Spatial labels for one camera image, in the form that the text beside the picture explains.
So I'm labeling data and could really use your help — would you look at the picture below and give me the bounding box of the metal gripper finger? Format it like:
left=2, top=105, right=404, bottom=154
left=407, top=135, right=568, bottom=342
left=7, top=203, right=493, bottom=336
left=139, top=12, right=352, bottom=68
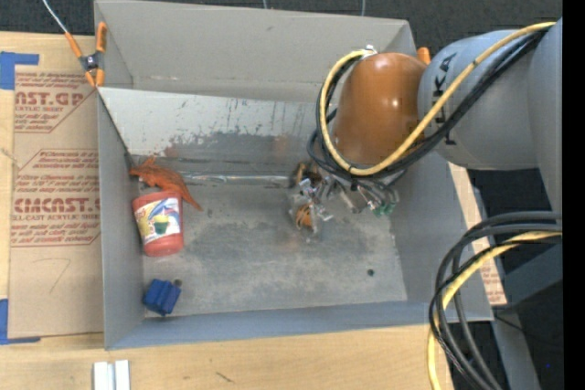
left=304, top=201, right=335, bottom=244
left=287, top=177, right=324, bottom=209

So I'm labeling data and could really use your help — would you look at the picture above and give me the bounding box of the grey metal bin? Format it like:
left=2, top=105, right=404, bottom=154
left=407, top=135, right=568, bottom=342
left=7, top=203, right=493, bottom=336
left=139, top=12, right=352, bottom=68
left=93, top=0, right=495, bottom=351

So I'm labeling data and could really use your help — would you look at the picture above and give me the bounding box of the orange toy lizard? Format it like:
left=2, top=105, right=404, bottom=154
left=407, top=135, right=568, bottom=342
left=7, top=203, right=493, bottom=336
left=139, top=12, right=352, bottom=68
left=128, top=156, right=205, bottom=212

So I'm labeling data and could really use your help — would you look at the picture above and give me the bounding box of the red printed cup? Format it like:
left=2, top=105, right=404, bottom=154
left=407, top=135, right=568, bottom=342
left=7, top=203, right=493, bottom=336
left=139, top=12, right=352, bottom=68
left=131, top=190, right=186, bottom=258

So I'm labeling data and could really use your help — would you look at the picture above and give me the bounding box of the blue plastic block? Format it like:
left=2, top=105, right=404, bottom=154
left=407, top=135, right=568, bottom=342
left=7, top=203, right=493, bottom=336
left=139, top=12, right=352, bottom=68
left=141, top=278, right=183, bottom=317

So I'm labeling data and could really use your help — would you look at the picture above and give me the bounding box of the brown cardboard board, red print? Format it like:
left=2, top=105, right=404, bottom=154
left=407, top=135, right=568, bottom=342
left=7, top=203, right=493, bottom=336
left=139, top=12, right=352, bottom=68
left=0, top=30, right=509, bottom=346

